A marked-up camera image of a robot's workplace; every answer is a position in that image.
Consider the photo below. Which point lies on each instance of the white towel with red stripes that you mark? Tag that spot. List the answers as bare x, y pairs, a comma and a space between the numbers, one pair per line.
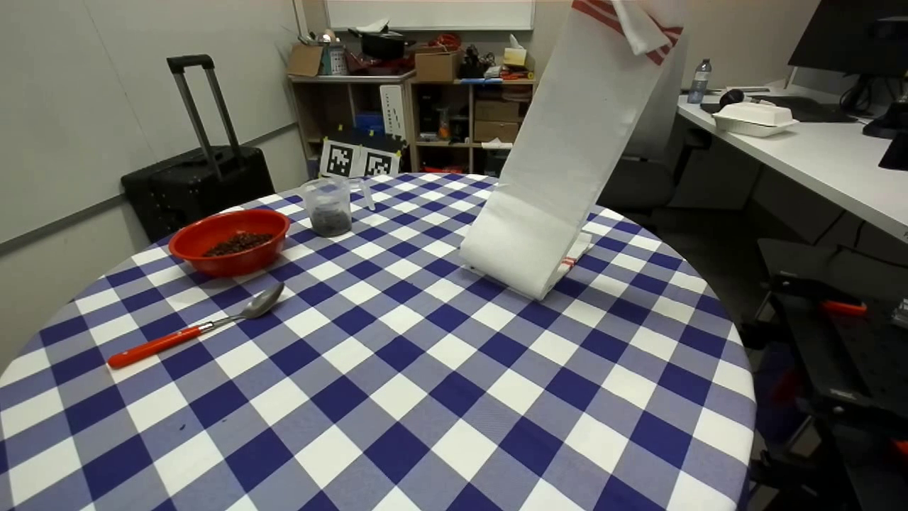
556, 172

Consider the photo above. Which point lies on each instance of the blue white checkered tablecloth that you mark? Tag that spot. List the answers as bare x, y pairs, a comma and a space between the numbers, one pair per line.
426, 379

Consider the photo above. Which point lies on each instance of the clear plastic cup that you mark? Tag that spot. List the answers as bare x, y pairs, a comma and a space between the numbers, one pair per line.
329, 216

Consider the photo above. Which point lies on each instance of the black white marker tag board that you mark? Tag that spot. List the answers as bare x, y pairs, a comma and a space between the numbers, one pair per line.
358, 159

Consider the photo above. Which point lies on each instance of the wooden shelf unit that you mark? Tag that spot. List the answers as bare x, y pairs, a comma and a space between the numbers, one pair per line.
470, 117

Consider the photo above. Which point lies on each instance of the brown cardboard box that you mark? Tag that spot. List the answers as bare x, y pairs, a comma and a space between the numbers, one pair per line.
436, 64
304, 61
498, 119

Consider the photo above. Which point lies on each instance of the yellow tissue box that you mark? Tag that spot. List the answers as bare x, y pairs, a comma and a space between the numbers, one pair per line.
515, 58

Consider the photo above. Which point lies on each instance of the black box on shelf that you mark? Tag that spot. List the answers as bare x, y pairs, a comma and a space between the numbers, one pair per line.
385, 46

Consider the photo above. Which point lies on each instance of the white office chair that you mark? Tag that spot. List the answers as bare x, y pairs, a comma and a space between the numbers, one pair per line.
661, 124

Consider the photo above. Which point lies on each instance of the black wheeled suitcase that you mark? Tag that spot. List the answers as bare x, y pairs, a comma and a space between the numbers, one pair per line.
200, 189

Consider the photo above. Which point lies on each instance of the red bowl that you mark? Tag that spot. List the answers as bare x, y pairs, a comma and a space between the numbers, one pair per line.
187, 251

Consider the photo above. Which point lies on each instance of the clear water bottle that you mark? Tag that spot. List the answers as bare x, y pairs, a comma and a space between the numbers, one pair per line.
698, 82

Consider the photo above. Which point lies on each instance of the white stacked food containers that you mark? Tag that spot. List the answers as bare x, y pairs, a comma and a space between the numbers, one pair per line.
752, 117

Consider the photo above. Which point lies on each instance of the black keyboard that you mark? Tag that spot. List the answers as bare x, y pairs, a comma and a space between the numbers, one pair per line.
812, 109

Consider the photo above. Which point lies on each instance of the white desk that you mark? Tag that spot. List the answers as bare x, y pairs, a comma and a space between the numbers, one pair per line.
831, 159

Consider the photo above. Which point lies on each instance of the black perforated cart platform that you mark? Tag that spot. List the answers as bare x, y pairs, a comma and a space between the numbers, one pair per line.
851, 379

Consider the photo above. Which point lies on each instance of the black computer monitor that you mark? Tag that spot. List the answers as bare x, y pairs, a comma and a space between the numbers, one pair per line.
851, 33

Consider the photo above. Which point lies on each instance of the black monitor stand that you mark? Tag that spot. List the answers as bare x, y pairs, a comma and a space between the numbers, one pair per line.
891, 124

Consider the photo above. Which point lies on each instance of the white wall board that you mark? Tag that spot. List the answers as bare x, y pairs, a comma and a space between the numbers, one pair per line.
426, 16

